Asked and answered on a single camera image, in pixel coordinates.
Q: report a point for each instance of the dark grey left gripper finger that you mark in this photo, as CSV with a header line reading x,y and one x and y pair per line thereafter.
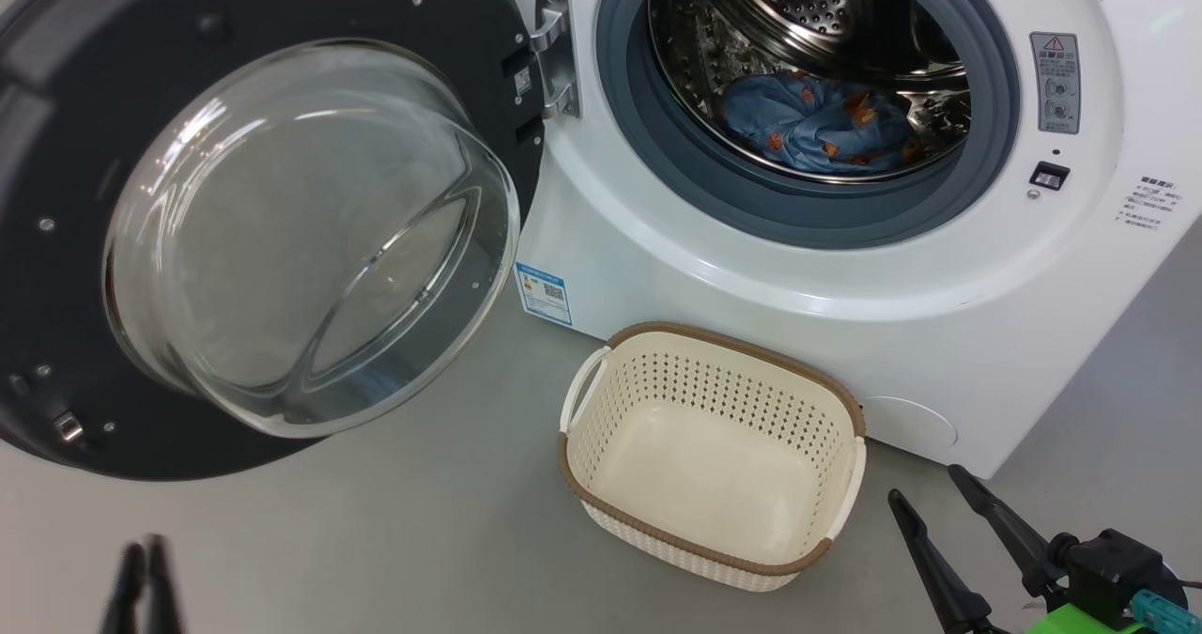
x,y
161,592
124,596

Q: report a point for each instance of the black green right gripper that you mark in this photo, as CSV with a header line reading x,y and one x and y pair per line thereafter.
x,y
1117,578

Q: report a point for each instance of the blue patterned cloth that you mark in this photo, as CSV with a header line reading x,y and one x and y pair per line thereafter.
x,y
808,127

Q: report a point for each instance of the black round glass door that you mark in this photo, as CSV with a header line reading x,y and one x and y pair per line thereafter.
x,y
113,80

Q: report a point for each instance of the white front-load washing machine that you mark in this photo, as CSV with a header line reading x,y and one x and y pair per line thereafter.
x,y
845,296

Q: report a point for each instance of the black door latch socket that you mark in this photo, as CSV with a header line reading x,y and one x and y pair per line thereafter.
x,y
1049,176

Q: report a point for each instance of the stainless steel washing machine drum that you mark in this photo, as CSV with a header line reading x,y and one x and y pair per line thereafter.
x,y
808,5

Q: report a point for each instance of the metal door hinge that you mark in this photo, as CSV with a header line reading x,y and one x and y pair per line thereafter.
x,y
556,52

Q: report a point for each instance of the round white filter cover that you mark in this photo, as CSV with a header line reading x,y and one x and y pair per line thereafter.
x,y
911,423

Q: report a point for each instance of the cream perforated laundry basket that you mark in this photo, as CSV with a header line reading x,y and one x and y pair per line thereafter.
x,y
704,465

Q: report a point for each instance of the grey warning sticker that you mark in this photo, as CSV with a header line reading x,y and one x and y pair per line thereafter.
x,y
1055,85

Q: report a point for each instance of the blue energy label sticker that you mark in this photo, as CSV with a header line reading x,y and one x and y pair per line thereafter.
x,y
545,294

